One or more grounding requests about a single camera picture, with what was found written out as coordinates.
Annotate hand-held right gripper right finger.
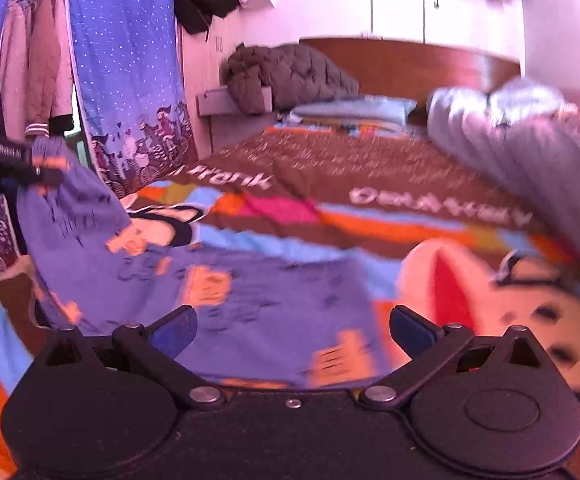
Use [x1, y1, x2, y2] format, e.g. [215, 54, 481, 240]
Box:
[359, 305, 546, 409]

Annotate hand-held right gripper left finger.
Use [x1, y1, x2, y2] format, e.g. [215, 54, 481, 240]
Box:
[44, 305, 227, 409]

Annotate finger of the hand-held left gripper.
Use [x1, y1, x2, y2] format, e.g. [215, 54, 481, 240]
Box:
[0, 166, 66, 189]

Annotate blue car-print pants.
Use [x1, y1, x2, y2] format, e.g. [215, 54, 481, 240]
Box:
[14, 137, 395, 391]

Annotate pink fleece coat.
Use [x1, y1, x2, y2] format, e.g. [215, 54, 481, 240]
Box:
[0, 0, 28, 131]

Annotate pink quilted jacket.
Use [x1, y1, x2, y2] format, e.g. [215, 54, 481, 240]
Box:
[22, 0, 75, 136]

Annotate colourful printed blanket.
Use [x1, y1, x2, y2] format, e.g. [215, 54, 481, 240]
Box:
[0, 125, 580, 478]

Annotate white bedside table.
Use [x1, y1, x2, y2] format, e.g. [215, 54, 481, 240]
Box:
[196, 85, 275, 153]

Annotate white cabinet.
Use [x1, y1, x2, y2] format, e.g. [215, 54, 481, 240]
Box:
[172, 0, 241, 158]

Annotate pinkish grey duvet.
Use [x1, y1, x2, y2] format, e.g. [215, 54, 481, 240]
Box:
[426, 77, 580, 281]

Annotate light blue pillow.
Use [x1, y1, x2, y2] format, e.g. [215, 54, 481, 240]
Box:
[277, 97, 418, 136]

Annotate dark quilted jacket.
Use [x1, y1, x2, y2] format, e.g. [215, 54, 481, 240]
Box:
[226, 42, 361, 116]

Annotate light blue bedding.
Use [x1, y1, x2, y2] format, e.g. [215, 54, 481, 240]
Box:
[487, 79, 578, 121]

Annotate brown wooden headboard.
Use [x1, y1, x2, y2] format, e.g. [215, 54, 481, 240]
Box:
[297, 37, 521, 111]

